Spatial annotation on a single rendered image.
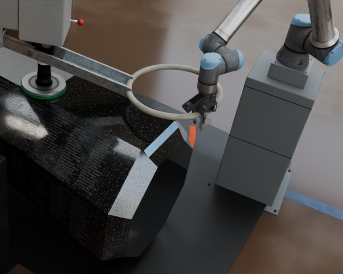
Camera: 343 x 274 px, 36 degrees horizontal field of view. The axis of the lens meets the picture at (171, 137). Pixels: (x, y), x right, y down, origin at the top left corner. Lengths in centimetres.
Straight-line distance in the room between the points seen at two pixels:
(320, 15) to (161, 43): 253
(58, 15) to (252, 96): 125
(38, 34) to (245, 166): 157
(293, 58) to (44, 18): 139
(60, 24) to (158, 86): 205
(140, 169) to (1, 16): 91
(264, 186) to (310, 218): 38
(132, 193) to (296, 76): 120
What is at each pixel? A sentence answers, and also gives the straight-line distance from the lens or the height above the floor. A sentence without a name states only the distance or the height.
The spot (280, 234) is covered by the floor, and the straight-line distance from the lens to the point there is 338.
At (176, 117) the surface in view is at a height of 91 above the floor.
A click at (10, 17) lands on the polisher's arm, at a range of 248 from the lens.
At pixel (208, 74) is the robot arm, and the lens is 236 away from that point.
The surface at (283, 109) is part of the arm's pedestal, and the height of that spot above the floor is 73.
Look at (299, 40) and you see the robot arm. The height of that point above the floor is 111.
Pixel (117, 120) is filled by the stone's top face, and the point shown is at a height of 80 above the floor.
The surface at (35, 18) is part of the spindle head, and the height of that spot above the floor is 123.
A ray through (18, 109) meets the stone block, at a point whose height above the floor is 73.
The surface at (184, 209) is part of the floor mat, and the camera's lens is 330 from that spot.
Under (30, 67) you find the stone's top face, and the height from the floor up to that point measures 80.
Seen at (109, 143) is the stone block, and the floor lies 77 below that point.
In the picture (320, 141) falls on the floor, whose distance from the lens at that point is 428.
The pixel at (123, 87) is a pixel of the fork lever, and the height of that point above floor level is 91.
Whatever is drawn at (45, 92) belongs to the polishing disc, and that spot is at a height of 83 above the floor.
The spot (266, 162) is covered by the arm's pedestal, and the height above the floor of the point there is 33.
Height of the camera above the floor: 232
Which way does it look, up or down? 37 degrees down
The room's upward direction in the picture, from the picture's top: 12 degrees clockwise
